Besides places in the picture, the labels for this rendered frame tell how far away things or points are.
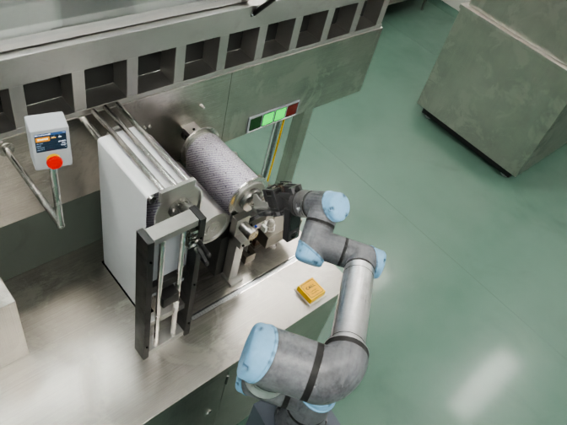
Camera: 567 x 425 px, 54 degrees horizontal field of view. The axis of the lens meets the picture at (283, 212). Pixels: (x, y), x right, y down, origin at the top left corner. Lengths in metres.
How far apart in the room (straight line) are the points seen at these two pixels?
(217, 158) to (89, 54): 0.47
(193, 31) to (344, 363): 0.99
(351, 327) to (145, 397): 0.71
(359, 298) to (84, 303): 0.92
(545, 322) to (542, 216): 0.94
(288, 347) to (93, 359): 0.79
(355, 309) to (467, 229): 2.64
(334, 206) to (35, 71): 0.77
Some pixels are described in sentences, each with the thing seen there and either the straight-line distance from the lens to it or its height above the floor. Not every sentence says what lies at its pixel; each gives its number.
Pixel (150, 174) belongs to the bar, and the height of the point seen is 1.46.
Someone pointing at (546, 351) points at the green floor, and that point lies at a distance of 3.49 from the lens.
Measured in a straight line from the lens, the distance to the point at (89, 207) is 1.82.
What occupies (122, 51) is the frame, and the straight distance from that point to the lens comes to 1.53.
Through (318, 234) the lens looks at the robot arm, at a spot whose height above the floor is 1.43.
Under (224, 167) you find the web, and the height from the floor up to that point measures 1.31.
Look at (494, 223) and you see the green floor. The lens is 3.96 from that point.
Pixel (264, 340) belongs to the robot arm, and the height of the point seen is 1.51.
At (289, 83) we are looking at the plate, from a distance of 2.04.
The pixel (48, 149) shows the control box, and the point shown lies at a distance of 1.15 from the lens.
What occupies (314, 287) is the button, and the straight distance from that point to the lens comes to 1.90.
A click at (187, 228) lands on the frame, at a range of 1.31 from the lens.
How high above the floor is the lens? 2.43
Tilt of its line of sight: 46 degrees down
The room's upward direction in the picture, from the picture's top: 17 degrees clockwise
